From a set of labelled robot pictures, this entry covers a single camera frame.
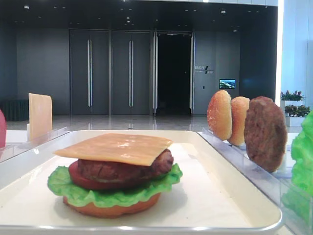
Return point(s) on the bun slice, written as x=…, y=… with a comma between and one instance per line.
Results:
x=239, y=107
x=219, y=115

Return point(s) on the cheese slice on burger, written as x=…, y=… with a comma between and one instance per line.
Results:
x=120, y=148

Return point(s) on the meat patty on burger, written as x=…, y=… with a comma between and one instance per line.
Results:
x=121, y=172

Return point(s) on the tomato slice on burger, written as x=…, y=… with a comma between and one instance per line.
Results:
x=83, y=182

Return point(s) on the upright brown meat patty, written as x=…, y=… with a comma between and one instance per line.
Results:
x=265, y=133

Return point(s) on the lettuce leaf on burger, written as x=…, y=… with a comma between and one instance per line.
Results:
x=60, y=184

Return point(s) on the upright cheese slice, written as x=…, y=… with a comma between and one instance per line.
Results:
x=40, y=115

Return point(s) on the upright green lettuce leaf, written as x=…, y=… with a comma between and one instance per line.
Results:
x=302, y=153

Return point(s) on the upright red tomato slice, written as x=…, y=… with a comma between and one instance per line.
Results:
x=2, y=130

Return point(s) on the white rectangular tray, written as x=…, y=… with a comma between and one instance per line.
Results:
x=212, y=198

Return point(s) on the bottom bun on tray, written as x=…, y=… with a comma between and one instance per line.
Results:
x=115, y=211

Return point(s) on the flower planter boxes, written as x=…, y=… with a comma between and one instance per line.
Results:
x=292, y=104

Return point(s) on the wall screen display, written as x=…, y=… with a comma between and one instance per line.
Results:
x=227, y=83

